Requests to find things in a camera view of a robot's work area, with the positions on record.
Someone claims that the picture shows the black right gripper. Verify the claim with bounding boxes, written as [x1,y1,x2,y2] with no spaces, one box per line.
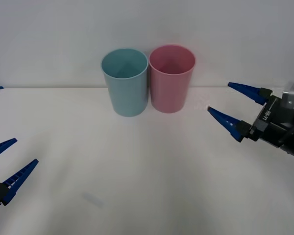
[206,82,294,148]

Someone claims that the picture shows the pink plastic bin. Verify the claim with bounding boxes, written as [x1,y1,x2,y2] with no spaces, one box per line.
[148,44,196,114]

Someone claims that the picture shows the pale blue plastic bin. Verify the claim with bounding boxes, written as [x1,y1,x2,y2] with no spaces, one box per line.
[100,48,148,118]

